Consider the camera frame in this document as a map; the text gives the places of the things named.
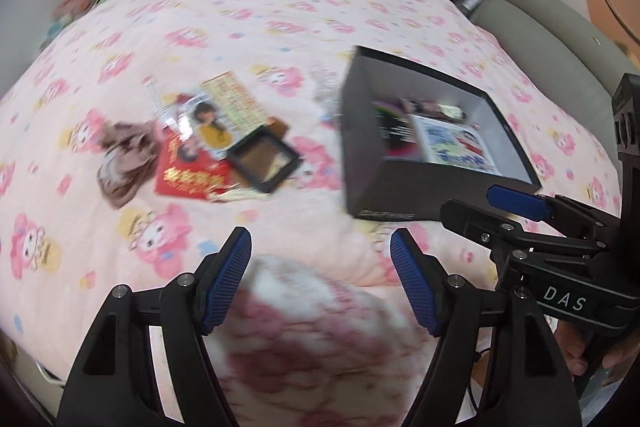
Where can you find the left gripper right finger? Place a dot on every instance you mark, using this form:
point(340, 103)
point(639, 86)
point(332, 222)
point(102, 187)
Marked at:
point(423, 279)

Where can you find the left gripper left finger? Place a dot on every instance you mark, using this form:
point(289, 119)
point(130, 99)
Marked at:
point(219, 277)

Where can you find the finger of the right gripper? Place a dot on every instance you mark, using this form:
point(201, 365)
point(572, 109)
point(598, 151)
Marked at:
point(531, 207)

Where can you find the purple black card box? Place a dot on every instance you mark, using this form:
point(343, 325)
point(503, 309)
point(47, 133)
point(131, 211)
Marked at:
point(396, 132)

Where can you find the dark snack packet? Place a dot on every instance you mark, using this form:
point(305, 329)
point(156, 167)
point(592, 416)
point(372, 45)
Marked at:
point(426, 109)

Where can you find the right human hand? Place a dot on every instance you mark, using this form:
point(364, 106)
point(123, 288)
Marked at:
point(579, 353)

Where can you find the red booklet with portrait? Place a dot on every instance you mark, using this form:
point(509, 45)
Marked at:
point(185, 170)

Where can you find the cartoon bead art picture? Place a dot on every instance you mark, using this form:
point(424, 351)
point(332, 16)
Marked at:
point(452, 145)

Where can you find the black storage box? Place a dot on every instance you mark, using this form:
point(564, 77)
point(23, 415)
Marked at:
point(382, 183)

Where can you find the girl photo card in sleeve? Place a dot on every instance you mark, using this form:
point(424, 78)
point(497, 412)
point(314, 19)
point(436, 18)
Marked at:
point(200, 118)

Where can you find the crumpled brown cloth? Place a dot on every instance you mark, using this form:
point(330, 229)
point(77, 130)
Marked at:
point(131, 153)

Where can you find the grey padded headboard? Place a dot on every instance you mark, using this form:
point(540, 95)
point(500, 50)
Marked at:
point(572, 62)

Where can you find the yellow text leaflet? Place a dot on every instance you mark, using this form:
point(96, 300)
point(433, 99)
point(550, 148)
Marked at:
point(238, 109)

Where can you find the pink cartoon print blanket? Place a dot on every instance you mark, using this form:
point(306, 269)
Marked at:
point(320, 333)

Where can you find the white comb ruler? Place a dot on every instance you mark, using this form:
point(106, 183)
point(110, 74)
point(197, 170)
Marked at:
point(157, 102)

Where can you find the pink plush pile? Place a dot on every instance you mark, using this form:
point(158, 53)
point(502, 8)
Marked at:
point(66, 13)

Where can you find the black square frame box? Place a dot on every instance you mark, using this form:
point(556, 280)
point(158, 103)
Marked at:
point(263, 160)

